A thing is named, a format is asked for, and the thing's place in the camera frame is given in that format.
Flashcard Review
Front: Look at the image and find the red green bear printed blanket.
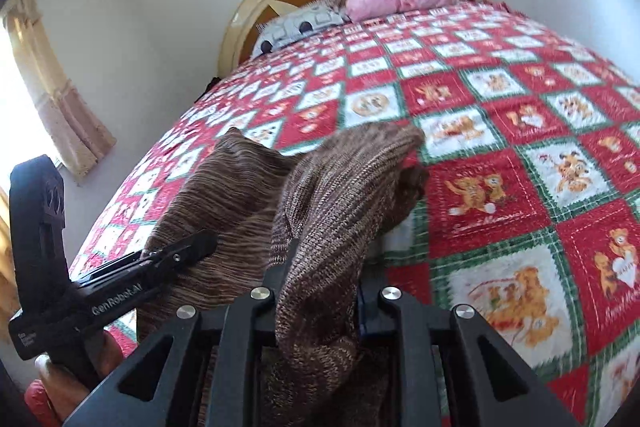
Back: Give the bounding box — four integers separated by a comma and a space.
67, 0, 640, 427

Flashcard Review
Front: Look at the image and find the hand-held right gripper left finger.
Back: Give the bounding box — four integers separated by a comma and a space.
62, 237, 302, 427

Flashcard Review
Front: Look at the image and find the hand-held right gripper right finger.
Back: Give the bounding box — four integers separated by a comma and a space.
356, 273, 582, 427

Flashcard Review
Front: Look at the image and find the grey patterned pillow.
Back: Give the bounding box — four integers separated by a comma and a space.
250, 0, 351, 58

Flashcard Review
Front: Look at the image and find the brown knitted sweater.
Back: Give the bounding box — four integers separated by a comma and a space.
135, 122, 431, 427

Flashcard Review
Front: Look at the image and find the side window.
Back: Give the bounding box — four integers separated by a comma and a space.
0, 27, 62, 168

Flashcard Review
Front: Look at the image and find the person's left hand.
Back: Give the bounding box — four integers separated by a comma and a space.
25, 332, 124, 425

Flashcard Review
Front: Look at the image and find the cream wooden headboard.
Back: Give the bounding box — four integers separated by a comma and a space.
217, 0, 472, 76

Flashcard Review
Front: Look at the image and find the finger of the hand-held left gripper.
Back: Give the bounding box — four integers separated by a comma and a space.
142, 229, 219, 275

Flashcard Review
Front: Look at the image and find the beige side curtain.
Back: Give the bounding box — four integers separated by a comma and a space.
2, 0, 117, 184

